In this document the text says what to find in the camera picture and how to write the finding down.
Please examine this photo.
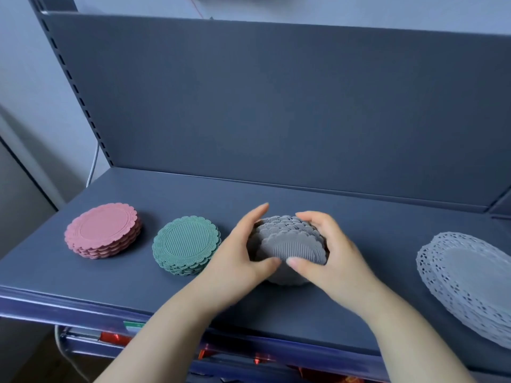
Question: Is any person's left forearm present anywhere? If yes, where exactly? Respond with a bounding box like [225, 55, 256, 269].
[94, 287, 224, 383]

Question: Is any red foil snack packet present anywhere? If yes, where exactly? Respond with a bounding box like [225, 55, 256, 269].
[100, 332, 133, 347]
[197, 343, 366, 383]

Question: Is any stack of green coasters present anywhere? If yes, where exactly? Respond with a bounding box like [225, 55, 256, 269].
[152, 215, 222, 277]

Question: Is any person's left hand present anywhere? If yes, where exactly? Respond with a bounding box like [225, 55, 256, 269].
[186, 202, 282, 317]

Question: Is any thin white cable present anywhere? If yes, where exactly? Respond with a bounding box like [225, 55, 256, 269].
[86, 143, 101, 189]

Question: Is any stack of pink coasters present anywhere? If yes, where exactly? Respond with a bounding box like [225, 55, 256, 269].
[64, 202, 143, 260]

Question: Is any person's right forearm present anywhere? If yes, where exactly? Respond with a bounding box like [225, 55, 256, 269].
[351, 287, 476, 383]

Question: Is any pale grey door frame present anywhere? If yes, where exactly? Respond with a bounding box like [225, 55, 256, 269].
[0, 111, 68, 211]

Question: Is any black slotted shelf upright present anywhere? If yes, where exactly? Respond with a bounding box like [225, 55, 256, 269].
[27, 0, 116, 168]
[486, 187, 511, 217]

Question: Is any person's right hand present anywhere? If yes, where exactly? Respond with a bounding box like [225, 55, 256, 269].
[285, 210, 387, 317]

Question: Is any dark blue shelf back panel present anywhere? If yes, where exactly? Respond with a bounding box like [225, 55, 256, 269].
[42, 12, 511, 214]

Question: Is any stack of grey lace doilies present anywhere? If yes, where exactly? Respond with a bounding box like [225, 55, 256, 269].
[416, 231, 511, 351]

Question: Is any stack of small grey coasters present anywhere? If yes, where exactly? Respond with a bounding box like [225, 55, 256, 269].
[246, 215, 330, 287]

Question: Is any clear shelf edge rail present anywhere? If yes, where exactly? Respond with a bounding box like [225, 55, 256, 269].
[60, 327, 312, 383]
[0, 286, 511, 383]

